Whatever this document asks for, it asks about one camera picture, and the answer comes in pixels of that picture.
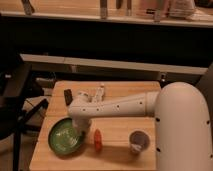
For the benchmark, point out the green ceramic bowl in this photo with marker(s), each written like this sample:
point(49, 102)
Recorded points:
point(63, 139)

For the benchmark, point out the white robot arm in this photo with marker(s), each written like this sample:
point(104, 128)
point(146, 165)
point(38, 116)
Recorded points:
point(183, 135)

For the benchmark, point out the white plastic bottle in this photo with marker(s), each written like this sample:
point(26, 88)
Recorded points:
point(99, 95)

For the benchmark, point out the dark brown rectangular block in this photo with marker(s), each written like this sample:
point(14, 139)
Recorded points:
point(68, 96)

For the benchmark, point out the orange carrot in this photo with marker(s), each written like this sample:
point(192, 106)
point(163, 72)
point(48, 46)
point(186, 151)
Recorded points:
point(97, 140)

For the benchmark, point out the white paper cup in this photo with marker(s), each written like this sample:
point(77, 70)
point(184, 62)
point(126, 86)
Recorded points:
point(139, 141)

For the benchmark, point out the black office chair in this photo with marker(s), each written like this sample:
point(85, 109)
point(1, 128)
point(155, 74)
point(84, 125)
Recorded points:
point(16, 85)

